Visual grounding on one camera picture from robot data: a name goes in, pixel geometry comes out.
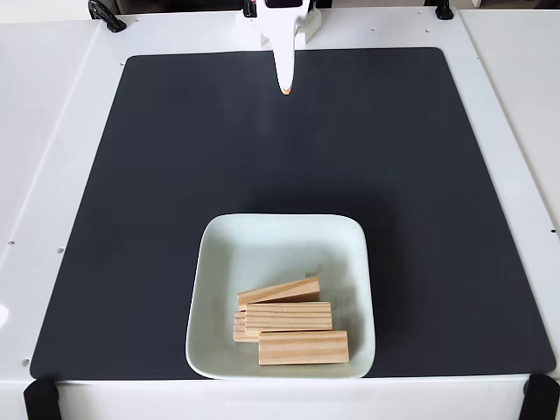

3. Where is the wooden block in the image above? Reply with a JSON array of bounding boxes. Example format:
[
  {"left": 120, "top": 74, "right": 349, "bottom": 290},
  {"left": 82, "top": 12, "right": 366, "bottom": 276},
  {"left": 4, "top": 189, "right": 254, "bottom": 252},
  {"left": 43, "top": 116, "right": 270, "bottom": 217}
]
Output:
[
  {"left": 232, "top": 311, "right": 263, "bottom": 344},
  {"left": 244, "top": 302, "right": 334, "bottom": 337},
  {"left": 236, "top": 276, "right": 322, "bottom": 306},
  {"left": 257, "top": 330, "right": 351, "bottom": 367}
]

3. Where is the pale green square plate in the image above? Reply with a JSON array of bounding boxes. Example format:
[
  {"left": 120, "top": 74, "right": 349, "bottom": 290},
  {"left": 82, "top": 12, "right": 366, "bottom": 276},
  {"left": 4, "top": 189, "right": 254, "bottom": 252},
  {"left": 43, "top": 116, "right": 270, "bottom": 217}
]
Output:
[{"left": 185, "top": 213, "right": 377, "bottom": 381}]

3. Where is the black table mat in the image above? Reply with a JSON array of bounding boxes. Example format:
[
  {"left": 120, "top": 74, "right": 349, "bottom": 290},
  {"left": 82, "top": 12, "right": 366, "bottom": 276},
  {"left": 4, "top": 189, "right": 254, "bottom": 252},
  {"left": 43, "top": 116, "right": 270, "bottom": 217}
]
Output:
[{"left": 29, "top": 46, "right": 557, "bottom": 381}]

